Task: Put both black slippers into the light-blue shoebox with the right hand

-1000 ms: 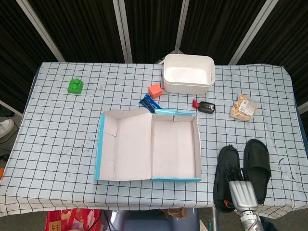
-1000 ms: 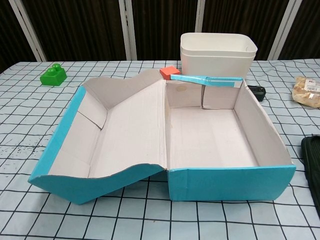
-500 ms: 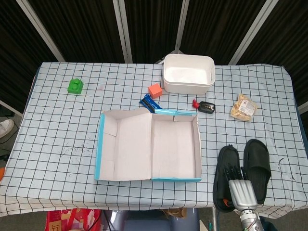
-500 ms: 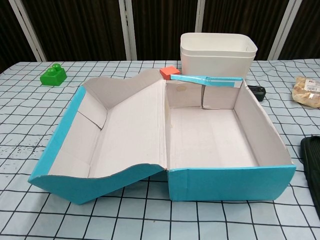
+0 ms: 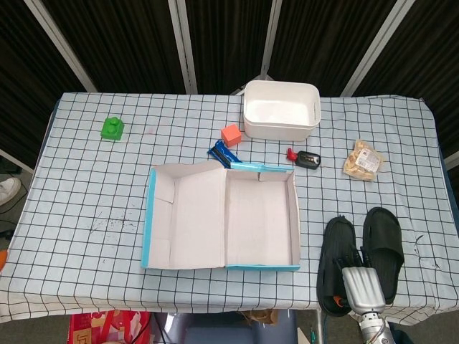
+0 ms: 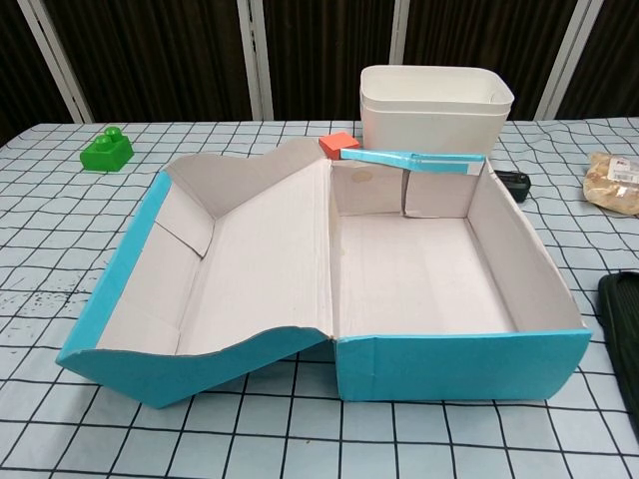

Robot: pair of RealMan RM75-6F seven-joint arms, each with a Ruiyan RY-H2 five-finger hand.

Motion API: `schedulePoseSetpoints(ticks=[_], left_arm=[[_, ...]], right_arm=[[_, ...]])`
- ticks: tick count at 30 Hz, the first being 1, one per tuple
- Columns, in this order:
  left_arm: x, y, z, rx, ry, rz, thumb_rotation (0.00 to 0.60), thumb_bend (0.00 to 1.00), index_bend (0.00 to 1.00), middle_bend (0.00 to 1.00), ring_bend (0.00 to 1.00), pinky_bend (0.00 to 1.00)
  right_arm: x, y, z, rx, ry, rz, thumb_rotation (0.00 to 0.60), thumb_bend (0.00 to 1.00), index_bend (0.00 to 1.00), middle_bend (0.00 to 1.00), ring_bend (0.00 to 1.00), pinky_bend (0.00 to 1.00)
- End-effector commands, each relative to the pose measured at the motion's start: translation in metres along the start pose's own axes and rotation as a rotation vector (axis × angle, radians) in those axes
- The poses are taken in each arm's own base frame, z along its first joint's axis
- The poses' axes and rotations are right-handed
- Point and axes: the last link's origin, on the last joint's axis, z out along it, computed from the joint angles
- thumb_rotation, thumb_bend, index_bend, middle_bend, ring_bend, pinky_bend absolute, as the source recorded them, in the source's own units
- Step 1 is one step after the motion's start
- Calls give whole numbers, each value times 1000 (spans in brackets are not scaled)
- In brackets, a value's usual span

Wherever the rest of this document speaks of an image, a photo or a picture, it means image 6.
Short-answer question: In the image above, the black car key fob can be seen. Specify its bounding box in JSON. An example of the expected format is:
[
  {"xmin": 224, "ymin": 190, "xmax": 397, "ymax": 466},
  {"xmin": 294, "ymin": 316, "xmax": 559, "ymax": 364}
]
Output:
[{"xmin": 493, "ymin": 169, "xmax": 531, "ymax": 204}]

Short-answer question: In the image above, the clear bag of nuts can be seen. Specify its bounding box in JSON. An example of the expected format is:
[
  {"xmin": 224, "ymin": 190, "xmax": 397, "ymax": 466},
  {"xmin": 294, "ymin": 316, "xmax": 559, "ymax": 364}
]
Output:
[{"xmin": 582, "ymin": 152, "xmax": 639, "ymax": 217}]

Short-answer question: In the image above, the white plastic storage bin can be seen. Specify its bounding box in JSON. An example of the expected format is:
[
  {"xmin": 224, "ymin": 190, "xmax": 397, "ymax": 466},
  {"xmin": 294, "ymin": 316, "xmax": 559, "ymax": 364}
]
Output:
[
  {"xmin": 359, "ymin": 64, "xmax": 515, "ymax": 119},
  {"xmin": 358, "ymin": 87, "xmax": 513, "ymax": 157}
]

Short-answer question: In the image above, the blue cardboard shoebox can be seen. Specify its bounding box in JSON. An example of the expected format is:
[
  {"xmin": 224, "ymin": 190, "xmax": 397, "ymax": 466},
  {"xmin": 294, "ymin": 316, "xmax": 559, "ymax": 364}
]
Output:
[{"xmin": 55, "ymin": 138, "xmax": 593, "ymax": 411}]

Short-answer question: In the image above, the green toy brick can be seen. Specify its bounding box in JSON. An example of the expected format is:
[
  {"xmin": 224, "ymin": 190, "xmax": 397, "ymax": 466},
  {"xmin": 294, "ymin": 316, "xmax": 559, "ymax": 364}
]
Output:
[{"xmin": 79, "ymin": 127, "xmax": 135, "ymax": 175}]

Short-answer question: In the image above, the black rubber slipper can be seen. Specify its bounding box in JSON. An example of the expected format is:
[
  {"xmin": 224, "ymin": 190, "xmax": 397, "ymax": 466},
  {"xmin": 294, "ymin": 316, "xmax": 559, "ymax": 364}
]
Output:
[{"xmin": 597, "ymin": 270, "xmax": 639, "ymax": 408}]

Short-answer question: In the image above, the black folding partition screen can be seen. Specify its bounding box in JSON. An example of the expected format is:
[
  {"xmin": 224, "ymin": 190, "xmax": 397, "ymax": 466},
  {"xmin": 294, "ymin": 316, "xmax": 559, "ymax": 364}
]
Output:
[{"xmin": 0, "ymin": 0, "xmax": 639, "ymax": 146}]

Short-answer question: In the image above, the white checkered tablecloth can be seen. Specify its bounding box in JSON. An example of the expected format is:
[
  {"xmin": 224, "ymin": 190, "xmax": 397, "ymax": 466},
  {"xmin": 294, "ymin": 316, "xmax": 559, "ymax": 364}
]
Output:
[{"xmin": 0, "ymin": 117, "xmax": 639, "ymax": 479}]

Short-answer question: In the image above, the orange cube block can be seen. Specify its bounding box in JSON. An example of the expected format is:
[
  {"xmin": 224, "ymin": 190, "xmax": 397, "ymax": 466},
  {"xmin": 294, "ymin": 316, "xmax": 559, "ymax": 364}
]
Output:
[{"xmin": 318, "ymin": 131, "xmax": 361, "ymax": 162}]

